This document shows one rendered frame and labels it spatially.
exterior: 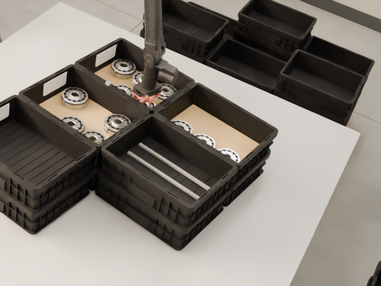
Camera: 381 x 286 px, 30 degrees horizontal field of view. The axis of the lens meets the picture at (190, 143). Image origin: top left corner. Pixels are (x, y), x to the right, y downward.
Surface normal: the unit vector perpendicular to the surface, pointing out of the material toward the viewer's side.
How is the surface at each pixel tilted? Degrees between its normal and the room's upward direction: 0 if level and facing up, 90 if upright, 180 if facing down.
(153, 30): 96
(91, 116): 0
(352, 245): 0
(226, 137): 0
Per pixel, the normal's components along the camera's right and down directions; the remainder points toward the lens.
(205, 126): 0.19, -0.74
